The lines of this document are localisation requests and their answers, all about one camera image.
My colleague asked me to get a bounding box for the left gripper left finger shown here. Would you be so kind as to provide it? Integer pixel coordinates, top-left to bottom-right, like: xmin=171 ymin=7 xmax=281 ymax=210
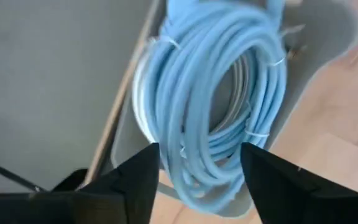
xmin=0 ymin=142 xmax=161 ymax=224

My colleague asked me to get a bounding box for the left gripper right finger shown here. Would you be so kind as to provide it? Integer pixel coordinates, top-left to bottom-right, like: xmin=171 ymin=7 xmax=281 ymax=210
xmin=240 ymin=142 xmax=358 ymax=224

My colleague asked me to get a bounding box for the thick light blue cable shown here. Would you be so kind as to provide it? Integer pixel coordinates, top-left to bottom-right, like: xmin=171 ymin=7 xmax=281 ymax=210
xmin=132 ymin=0 xmax=288 ymax=215

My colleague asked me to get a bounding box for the white cable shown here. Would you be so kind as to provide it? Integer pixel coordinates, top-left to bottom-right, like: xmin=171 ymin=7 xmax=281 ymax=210
xmin=131 ymin=52 xmax=251 ymax=144

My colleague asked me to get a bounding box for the white plastic bin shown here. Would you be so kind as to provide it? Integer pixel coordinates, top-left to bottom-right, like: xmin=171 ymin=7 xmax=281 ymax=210
xmin=109 ymin=0 xmax=358 ymax=218

